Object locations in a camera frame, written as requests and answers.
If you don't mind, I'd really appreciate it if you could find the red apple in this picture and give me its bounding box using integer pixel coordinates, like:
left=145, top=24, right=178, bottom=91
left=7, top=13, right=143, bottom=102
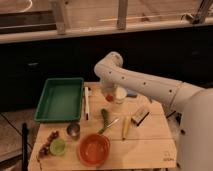
left=105, top=94, right=114, bottom=102

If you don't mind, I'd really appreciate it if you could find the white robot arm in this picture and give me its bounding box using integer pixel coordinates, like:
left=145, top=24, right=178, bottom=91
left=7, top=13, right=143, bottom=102
left=94, top=51, right=213, bottom=171

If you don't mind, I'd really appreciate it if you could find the white paper cup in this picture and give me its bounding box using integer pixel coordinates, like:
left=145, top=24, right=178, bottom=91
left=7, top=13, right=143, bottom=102
left=115, top=87, right=127, bottom=104

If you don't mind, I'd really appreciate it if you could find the small metal cup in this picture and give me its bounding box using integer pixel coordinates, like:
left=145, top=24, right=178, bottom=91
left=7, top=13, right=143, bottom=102
left=66, top=122, right=80, bottom=140

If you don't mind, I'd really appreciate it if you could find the small green cup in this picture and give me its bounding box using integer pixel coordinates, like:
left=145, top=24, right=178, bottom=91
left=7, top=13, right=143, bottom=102
left=50, top=138, right=66, bottom=156

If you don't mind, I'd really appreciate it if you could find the green plastic tray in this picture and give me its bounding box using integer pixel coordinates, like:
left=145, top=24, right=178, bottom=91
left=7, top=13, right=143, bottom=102
left=35, top=78, right=84, bottom=123

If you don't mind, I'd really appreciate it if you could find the orange plastic bowl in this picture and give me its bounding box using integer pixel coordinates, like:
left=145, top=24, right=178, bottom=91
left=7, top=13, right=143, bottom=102
left=77, top=133, right=110, bottom=167

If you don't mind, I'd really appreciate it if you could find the bunch of red grapes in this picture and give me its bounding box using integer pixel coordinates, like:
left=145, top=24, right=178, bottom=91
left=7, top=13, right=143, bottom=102
left=38, top=131, right=59, bottom=158

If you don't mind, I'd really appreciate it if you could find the black pole stand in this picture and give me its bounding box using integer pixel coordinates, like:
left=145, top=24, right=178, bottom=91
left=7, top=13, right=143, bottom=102
left=22, top=123, right=28, bottom=171

